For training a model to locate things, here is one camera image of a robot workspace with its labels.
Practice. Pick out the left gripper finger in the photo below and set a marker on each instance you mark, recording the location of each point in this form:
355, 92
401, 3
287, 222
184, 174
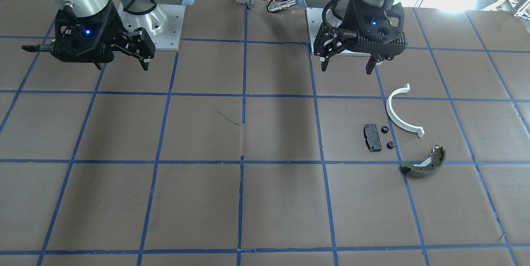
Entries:
325, 46
374, 60

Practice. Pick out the small black bearing gear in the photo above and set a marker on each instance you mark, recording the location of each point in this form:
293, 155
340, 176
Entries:
390, 145

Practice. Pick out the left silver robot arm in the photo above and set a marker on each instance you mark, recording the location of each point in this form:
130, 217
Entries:
333, 12

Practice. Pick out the black brake pad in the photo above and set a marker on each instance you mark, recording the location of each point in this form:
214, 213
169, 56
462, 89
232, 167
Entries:
372, 138

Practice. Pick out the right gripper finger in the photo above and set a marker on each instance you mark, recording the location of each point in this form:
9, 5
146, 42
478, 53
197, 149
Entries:
137, 44
39, 48

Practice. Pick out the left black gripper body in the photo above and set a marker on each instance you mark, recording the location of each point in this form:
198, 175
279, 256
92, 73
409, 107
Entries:
347, 21

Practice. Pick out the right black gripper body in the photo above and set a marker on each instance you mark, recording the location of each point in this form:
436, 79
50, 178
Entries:
111, 21

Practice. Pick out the green curved brake shoe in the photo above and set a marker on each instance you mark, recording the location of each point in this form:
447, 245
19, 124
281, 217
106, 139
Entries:
428, 166

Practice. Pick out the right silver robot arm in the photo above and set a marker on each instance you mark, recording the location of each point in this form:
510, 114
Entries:
87, 8

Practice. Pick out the white curved plastic bracket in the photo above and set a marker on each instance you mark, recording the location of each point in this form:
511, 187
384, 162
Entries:
396, 117

